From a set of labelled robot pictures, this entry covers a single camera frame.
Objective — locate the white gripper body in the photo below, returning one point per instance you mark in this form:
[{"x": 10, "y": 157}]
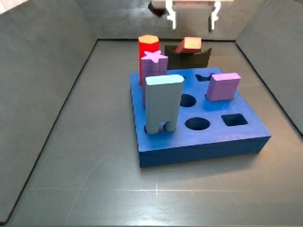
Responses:
[{"x": 158, "y": 8}]

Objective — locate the red rectangular block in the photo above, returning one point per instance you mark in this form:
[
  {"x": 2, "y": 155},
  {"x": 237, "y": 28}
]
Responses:
[{"x": 190, "y": 45}]

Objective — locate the purple star peg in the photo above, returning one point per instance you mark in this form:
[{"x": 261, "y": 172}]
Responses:
[{"x": 154, "y": 65}]

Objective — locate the red hexagonal peg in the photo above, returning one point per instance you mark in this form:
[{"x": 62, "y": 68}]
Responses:
[{"x": 149, "y": 44}]

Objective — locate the purple rectangular block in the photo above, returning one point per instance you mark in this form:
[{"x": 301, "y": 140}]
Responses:
[{"x": 222, "y": 87}]

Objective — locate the black curved fixture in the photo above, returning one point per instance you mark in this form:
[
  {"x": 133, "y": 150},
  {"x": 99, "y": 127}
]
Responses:
[{"x": 186, "y": 60}]

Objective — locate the blue shape board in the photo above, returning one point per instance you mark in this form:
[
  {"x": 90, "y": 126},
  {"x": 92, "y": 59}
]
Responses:
[{"x": 214, "y": 129}]

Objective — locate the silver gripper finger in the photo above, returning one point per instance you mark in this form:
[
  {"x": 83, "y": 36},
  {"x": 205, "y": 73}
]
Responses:
[
  {"x": 214, "y": 16},
  {"x": 171, "y": 15}
]

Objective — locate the light blue arch block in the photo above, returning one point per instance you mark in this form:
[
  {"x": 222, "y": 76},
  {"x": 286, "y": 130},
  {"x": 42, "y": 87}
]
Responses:
[{"x": 163, "y": 97}]

